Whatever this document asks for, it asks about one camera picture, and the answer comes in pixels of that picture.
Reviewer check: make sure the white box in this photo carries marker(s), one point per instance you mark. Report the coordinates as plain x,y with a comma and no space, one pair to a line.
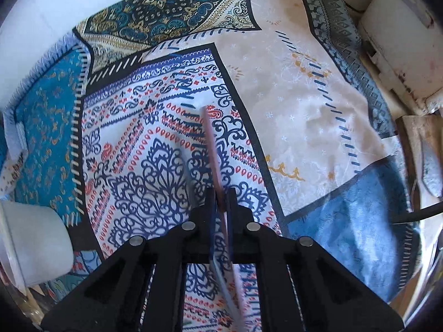
398,41

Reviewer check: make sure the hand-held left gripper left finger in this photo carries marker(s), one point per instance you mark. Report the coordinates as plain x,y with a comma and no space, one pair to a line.
211,228

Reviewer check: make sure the white bowl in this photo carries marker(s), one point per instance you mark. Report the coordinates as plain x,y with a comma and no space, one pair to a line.
38,242

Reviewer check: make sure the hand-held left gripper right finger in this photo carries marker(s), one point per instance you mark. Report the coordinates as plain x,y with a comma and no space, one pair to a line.
231,228

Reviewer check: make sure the patterned tablecloth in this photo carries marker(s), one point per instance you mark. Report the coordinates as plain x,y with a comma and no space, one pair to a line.
311,110

